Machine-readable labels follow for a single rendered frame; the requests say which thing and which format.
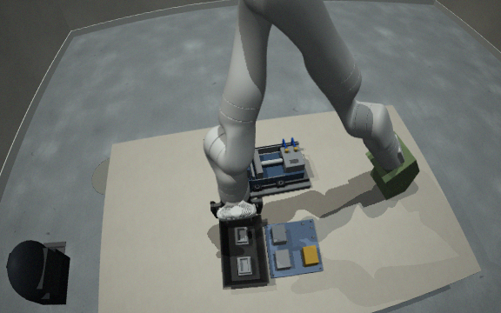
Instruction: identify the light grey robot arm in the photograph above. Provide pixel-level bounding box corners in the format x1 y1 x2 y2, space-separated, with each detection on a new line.
204 0 405 222

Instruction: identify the yellow rectangular block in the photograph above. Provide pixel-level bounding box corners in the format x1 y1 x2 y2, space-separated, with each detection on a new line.
302 245 318 267

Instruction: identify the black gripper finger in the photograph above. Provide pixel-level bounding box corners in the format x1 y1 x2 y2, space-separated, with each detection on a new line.
250 196 263 221
210 201 221 218

